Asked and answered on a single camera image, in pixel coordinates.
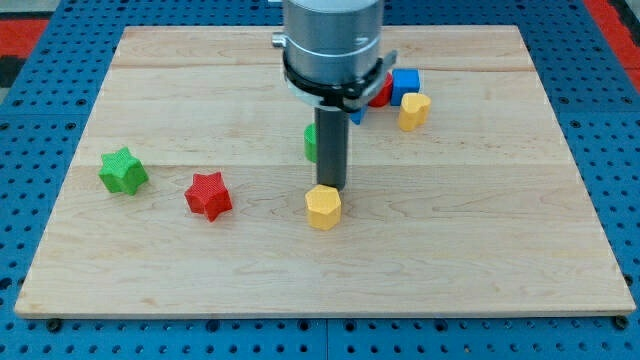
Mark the green round block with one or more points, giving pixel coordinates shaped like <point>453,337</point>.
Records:
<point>310,145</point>

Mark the blue cube block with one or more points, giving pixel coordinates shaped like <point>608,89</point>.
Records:
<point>404,81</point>

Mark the black mounting bracket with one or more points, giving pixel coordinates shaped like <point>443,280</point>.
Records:
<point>347,97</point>

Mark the wooden board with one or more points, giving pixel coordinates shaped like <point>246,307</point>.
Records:
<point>479,212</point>

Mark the yellow hexagon block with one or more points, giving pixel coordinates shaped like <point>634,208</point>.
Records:
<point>323,207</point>

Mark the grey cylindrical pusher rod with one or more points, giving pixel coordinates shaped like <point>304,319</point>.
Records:
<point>332,132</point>

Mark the red star block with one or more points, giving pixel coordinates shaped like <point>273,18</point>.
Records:
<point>208,195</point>

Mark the red round block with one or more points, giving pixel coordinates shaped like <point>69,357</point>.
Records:
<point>384,95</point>

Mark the blue block behind rod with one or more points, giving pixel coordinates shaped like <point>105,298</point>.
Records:
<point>356,117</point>

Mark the green star block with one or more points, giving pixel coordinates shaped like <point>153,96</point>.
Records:
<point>122,172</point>

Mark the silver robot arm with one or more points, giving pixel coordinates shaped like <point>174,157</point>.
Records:
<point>331,61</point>

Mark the yellow heart block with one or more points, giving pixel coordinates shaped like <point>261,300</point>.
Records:
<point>414,111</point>

